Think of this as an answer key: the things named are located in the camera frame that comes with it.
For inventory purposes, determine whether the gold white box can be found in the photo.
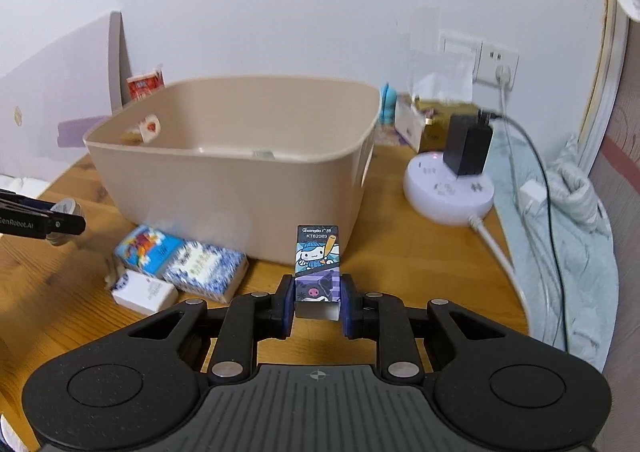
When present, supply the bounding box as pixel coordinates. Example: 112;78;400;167
394;94;482;154

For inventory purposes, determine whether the white charger block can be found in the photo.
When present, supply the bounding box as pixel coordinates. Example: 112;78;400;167
519;182;547;214

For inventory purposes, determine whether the cartoon print small box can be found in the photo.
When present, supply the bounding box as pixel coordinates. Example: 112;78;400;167
293;225;344;322

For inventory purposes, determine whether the small white box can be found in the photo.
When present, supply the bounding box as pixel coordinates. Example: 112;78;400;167
110;269;179;316

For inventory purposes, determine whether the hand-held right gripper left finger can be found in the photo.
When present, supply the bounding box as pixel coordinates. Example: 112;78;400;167
127;275;297;387

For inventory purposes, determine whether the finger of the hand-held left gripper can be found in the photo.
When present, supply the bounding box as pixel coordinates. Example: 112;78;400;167
0;188;57;216
0;199;87;246

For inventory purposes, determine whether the beige plastic storage bin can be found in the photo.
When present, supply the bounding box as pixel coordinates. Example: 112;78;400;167
82;76;383;265

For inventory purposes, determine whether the white power strip cable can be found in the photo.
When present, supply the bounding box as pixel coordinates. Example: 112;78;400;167
467;214;532;334

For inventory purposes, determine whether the blue orange tissue pack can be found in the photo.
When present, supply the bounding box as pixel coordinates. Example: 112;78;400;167
114;225;184;279

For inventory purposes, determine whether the light blue blanket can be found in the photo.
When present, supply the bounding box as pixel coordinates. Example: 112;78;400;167
484;131;622;375

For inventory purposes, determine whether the small red white packet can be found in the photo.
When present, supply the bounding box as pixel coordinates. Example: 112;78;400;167
139;114;162;141

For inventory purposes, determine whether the curved white wooden frame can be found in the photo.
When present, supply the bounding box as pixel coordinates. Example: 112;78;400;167
579;0;640;193

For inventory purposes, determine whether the pale purple headboard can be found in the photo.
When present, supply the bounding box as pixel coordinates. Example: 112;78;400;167
0;10;132;168

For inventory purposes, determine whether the black cable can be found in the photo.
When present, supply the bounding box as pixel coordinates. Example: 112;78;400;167
480;107;571;351

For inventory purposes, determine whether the blue white patterned tissue pack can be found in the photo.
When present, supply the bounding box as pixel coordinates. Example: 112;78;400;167
163;240;249;304

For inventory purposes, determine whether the black power adapter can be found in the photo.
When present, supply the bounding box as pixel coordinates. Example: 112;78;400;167
444;111;495;177

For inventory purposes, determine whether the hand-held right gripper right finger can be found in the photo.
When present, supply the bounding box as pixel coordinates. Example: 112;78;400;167
340;275;508;385

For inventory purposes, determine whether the round white power strip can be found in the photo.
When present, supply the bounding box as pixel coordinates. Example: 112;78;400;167
403;151;496;226

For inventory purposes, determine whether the white wall socket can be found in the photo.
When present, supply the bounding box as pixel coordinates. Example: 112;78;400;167
472;39;520;91

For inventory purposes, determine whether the white wall switch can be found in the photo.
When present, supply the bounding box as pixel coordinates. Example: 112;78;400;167
438;31;484;83

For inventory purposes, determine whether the clear plastic bag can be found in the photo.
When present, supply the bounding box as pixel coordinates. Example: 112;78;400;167
407;7;476;104

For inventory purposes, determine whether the red white paper packet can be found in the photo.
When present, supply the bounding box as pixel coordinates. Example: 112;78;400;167
126;66;166;106

